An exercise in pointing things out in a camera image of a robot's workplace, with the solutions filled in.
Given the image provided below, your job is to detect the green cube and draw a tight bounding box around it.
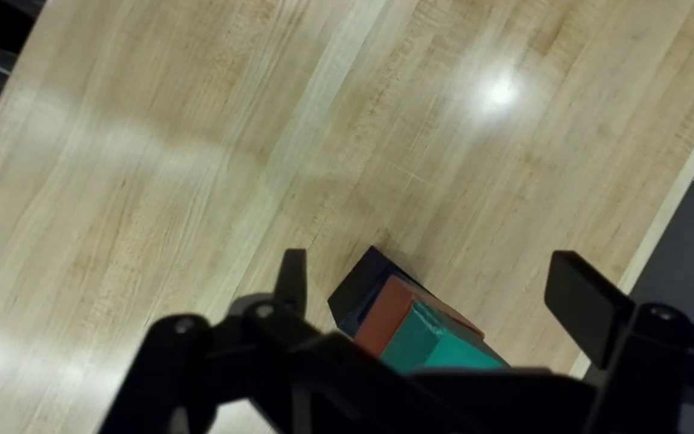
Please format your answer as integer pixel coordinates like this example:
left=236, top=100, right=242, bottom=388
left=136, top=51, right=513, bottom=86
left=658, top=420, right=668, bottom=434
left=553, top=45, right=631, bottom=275
left=378, top=302, right=510, bottom=375

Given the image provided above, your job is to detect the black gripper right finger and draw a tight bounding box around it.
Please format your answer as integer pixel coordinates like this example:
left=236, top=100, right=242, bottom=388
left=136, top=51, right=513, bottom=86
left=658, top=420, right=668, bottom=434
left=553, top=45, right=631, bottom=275
left=541, top=247, right=694, bottom=434

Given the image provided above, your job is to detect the black cube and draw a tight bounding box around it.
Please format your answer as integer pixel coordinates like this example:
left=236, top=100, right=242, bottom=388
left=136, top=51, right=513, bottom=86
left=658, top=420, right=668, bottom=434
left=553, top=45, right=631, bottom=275
left=324, top=244, right=413, bottom=340

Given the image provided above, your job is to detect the dark red block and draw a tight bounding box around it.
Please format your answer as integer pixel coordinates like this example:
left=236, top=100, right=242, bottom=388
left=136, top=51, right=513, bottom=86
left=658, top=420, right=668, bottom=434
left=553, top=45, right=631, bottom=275
left=351, top=275, right=486, bottom=358

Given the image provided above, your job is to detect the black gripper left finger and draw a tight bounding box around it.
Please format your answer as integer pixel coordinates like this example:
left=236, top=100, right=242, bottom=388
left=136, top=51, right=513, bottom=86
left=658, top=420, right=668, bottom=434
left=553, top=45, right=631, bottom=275
left=96, top=246, right=445, bottom=434

